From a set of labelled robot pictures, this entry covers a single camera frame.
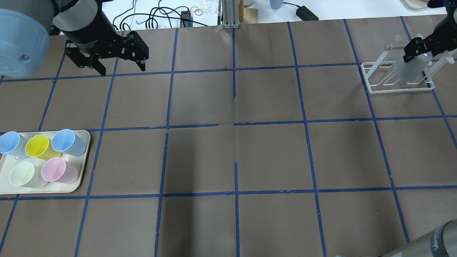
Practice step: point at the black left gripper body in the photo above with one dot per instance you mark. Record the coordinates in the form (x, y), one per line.
(90, 38)

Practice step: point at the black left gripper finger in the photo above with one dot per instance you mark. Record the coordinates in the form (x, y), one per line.
(133, 48)
(83, 57)

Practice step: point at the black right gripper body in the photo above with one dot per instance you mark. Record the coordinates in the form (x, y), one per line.
(443, 29)

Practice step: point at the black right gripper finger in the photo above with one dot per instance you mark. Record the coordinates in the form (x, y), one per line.
(416, 47)

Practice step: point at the grey plastic cup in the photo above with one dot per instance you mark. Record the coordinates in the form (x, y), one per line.
(411, 70)

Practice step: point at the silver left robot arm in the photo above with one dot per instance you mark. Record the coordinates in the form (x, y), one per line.
(26, 27)

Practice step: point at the blue cup near tray corner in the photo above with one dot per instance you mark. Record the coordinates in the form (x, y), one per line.
(67, 141)

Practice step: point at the yellow plastic cup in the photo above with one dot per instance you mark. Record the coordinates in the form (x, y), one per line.
(40, 146)

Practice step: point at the pink plastic cup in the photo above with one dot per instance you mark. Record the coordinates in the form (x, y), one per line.
(58, 170)

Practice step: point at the blue cup at tray end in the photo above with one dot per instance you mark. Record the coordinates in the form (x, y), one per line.
(13, 144)

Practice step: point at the pale green plastic cup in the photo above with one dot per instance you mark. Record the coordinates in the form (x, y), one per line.
(26, 174)

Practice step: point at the blue cup on side table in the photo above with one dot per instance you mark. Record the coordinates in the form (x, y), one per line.
(275, 4)

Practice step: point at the wooden mug tree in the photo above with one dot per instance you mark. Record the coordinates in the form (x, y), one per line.
(246, 14)

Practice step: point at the cream plastic tray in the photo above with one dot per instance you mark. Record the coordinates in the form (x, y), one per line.
(7, 163)

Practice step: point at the black power adapter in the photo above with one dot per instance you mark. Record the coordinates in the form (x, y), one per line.
(305, 14)

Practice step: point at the white wire cup rack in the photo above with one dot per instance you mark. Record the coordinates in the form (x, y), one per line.
(380, 78)

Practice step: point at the aluminium frame post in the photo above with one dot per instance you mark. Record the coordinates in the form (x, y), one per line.
(229, 14)

